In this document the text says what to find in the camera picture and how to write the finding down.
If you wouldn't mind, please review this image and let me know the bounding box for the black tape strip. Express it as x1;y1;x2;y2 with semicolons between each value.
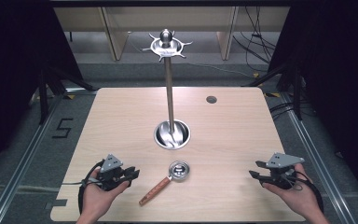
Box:
44;199;68;210

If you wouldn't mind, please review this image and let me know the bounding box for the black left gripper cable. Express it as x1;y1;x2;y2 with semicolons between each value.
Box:
77;159;106;216

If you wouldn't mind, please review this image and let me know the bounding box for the metal strainer with wooden handle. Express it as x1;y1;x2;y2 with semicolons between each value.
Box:
138;160;191;207

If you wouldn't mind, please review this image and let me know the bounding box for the black floor cables bundle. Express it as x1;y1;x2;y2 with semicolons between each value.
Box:
231;6;278;65

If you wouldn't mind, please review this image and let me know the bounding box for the black curtain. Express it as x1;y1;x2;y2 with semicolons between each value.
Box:
0;0;84;183
266;0;358;202

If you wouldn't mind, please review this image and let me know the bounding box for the grey cable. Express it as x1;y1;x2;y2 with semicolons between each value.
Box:
61;180;87;187

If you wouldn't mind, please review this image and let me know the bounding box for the metal utensil rack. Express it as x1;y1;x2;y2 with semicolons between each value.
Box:
142;28;194;151

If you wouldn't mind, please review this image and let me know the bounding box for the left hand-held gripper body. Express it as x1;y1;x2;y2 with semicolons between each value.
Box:
96;153;129;191

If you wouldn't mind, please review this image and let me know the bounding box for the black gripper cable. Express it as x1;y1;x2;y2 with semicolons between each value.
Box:
287;169;325;215
77;159;106;216

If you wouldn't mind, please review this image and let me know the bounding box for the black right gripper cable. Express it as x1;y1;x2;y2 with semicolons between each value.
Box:
287;169;325;215

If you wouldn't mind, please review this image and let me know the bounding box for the person's right hand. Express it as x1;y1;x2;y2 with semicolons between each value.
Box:
261;162;324;217

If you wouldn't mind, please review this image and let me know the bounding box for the person's left hand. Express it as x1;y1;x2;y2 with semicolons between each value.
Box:
79;168;131;219

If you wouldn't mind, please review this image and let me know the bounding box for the aluminium floor rail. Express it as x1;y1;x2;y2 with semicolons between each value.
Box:
279;91;351;224
0;89;73;224

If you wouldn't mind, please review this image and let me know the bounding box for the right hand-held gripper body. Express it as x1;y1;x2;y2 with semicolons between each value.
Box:
261;151;306;190

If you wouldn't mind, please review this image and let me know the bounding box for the light wooden desk frame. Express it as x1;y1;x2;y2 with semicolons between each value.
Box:
53;6;291;63

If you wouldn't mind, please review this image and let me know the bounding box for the black tripod stand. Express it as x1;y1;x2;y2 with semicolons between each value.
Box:
36;65;96;126
242;61;304;121

